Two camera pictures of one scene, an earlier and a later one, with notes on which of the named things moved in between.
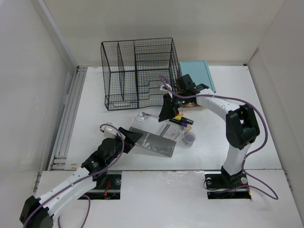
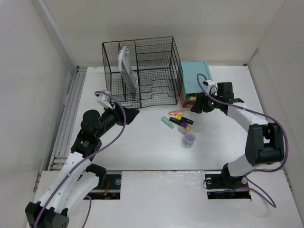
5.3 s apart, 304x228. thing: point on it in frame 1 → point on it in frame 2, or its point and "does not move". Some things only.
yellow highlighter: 178,117 does not move
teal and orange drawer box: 199,71 does not move
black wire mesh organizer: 132,70 does not move
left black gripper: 130,138 → 118,112
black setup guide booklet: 156,143 → 127,74
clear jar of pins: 188,138 does not move
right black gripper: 168,110 → 200,104
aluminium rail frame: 58,162 does not move
